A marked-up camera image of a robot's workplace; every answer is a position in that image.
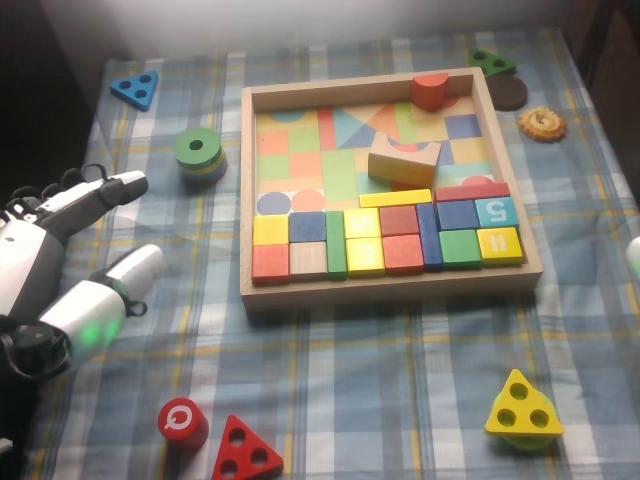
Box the green wooden ring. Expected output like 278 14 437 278
173 127 223 174

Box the blue triangle with three holes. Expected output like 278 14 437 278
108 69 160 113

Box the yellow triangle with three holes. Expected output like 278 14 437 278
483 368 565 439

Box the toy swirl cookie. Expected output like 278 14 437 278
516 105 568 144

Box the blue wooden ring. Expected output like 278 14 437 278
178 157 229 185

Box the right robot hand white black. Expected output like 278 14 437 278
0 162 166 380

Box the natural wood arch block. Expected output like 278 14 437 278
367 132 443 187

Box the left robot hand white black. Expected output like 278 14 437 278
624 235 640 277

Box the dark brown round disc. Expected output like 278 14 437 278
485 74 529 112

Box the red half cylinder block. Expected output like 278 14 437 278
411 72 450 110

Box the red cylinder with white mark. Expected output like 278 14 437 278
157 397 210 451

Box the red triangle with three holes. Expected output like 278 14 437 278
211 414 285 480

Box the yellow wooden ring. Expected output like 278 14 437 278
175 149 227 177

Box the green triangle with three holes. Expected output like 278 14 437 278
467 48 518 78

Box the wooden tray with colourful print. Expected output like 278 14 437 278
238 66 545 314

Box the light green round disc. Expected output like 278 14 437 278
499 394 560 451

